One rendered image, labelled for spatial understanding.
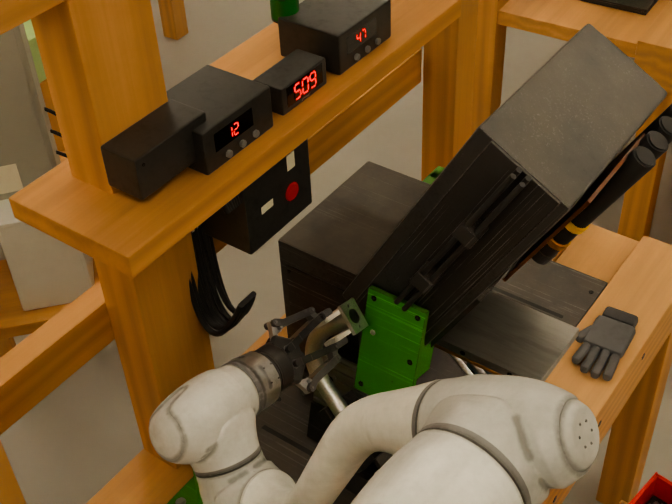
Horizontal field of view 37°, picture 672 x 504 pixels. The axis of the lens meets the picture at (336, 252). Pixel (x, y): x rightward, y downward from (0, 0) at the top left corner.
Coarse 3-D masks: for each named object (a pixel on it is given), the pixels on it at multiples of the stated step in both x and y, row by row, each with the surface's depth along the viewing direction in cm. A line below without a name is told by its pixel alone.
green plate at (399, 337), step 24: (384, 312) 169; (408, 312) 166; (384, 336) 170; (408, 336) 167; (360, 360) 176; (384, 360) 172; (408, 360) 169; (360, 384) 177; (384, 384) 174; (408, 384) 171
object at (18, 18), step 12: (0, 0) 118; (12, 0) 120; (24, 0) 121; (36, 0) 123; (48, 0) 124; (60, 0) 126; (0, 12) 119; (12, 12) 120; (24, 12) 122; (36, 12) 123; (0, 24) 119; (12, 24) 121
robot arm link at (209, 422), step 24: (192, 384) 140; (216, 384) 141; (240, 384) 143; (168, 408) 137; (192, 408) 137; (216, 408) 138; (240, 408) 141; (168, 432) 136; (192, 432) 135; (216, 432) 138; (240, 432) 140; (168, 456) 137; (192, 456) 137; (216, 456) 139; (240, 456) 140
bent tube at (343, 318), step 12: (348, 300) 168; (348, 312) 167; (360, 312) 169; (324, 324) 171; (336, 324) 169; (348, 324) 167; (360, 324) 168; (312, 336) 173; (324, 336) 172; (312, 348) 174; (312, 372) 176; (324, 384) 176; (324, 396) 176; (336, 396) 176; (336, 408) 176
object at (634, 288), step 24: (648, 240) 232; (624, 264) 226; (648, 264) 226; (624, 288) 220; (648, 288) 220; (600, 312) 215; (648, 312) 214; (648, 336) 209; (624, 360) 204; (648, 360) 218; (552, 384) 200; (576, 384) 200; (600, 384) 199; (624, 384) 205; (600, 408) 195; (600, 432) 202
